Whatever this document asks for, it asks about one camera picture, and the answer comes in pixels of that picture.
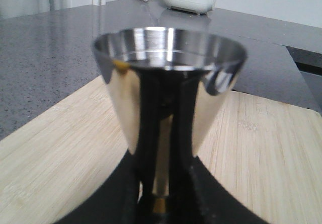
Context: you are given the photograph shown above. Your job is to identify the wooden cutting board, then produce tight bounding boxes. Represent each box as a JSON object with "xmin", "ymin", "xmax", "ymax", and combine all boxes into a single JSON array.
[{"xmin": 1, "ymin": 77, "xmax": 321, "ymax": 223}]

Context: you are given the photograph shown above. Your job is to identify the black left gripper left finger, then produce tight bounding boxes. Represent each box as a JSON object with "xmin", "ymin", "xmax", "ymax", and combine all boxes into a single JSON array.
[{"xmin": 56, "ymin": 151, "xmax": 139, "ymax": 223}]

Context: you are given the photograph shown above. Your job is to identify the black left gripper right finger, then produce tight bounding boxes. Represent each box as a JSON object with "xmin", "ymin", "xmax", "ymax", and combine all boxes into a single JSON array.
[{"xmin": 176, "ymin": 157, "xmax": 267, "ymax": 223}]

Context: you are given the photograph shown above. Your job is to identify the steel double jigger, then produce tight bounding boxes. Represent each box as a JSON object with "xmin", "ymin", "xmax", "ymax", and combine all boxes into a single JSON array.
[{"xmin": 92, "ymin": 27, "xmax": 247, "ymax": 223}]

